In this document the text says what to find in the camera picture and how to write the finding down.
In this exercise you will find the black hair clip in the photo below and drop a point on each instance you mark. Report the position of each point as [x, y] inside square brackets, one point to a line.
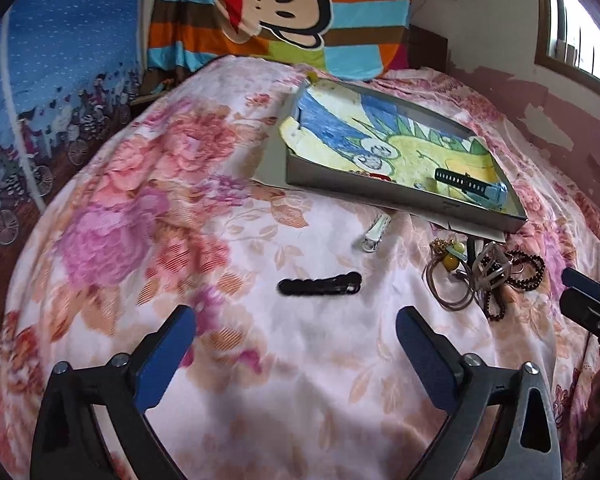
[320, 284]

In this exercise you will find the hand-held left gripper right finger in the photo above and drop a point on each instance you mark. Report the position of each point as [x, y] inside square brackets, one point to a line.
[425, 355]

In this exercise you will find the yellow bead charm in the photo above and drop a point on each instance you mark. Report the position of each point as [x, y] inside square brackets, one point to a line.
[452, 261]

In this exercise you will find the blue printed cloth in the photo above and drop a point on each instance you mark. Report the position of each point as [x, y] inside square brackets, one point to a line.
[65, 50]

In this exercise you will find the crayon drawing paper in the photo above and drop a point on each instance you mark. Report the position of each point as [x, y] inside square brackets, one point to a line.
[360, 130]

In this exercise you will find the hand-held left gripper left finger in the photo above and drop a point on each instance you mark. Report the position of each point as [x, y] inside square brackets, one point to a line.
[162, 355]

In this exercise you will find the grey shallow box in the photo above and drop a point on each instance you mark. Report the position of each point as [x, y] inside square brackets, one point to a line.
[420, 205]

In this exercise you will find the dark wooden headboard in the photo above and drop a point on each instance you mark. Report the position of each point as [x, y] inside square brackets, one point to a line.
[427, 47]

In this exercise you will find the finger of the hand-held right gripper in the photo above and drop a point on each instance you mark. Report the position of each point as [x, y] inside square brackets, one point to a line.
[587, 282]
[590, 312]

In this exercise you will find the white hair clip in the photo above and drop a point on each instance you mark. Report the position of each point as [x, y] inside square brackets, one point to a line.
[372, 234]

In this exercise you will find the striped monkey pillow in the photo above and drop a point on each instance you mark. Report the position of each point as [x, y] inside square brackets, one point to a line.
[290, 5]

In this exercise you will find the pink floral blanket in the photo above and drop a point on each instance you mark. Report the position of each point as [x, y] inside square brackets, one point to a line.
[205, 200]

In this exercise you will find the window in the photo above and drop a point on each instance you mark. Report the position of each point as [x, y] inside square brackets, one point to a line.
[575, 30]

